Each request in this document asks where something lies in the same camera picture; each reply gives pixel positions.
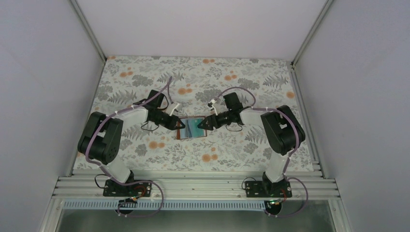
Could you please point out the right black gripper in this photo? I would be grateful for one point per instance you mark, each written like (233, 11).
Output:
(212, 120)

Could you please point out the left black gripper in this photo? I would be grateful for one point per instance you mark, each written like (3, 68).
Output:
(170, 121)

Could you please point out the teal credit card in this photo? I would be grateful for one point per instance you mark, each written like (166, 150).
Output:
(191, 130)

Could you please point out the brown leather card holder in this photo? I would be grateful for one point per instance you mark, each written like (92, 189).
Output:
(178, 133)

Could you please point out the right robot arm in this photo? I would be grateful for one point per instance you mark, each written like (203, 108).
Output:
(283, 131)

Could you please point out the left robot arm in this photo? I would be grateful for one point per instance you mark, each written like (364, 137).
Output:
(100, 139)

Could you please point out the floral patterned table mat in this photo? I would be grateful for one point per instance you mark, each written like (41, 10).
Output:
(258, 82)

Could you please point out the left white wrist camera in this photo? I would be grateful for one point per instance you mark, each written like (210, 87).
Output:
(172, 108)

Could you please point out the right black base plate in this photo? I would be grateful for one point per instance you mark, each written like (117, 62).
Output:
(260, 189)

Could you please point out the aluminium rail frame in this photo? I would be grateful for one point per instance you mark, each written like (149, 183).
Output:
(191, 185)

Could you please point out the blue slotted cable duct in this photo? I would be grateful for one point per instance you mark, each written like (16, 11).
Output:
(151, 205)

